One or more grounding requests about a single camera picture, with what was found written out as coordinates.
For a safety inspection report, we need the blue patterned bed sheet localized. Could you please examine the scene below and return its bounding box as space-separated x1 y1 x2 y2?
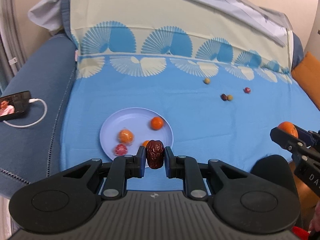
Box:
58 0 320 190

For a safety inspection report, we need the dark red jujube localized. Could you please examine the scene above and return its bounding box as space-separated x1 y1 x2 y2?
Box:
146 140 164 169
220 94 228 101

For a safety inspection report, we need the grey curtain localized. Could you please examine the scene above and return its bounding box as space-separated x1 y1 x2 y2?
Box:
1 0 27 91

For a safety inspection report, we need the white charging cable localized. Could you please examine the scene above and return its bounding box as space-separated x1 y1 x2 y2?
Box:
2 98 48 129

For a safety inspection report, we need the person's right hand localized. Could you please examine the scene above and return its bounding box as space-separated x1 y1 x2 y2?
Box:
309 200 320 232

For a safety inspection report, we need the small orange tangerine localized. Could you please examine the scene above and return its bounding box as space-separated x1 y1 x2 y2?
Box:
142 140 150 147

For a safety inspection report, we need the small red candy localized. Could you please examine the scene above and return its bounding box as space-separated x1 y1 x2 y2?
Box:
244 87 251 94

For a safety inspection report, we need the black smartphone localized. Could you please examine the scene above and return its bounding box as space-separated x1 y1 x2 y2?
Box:
0 90 31 121

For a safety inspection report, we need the light blue round plate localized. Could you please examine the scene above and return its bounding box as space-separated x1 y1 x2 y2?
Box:
100 107 174 160

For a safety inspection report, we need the pink red candy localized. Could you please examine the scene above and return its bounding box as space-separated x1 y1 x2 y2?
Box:
114 144 128 156

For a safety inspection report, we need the orange cushion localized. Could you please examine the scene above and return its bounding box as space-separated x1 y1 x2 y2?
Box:
291 51 320 109

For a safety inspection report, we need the large orange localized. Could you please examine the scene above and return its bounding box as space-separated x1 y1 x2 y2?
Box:
118 129 135 145

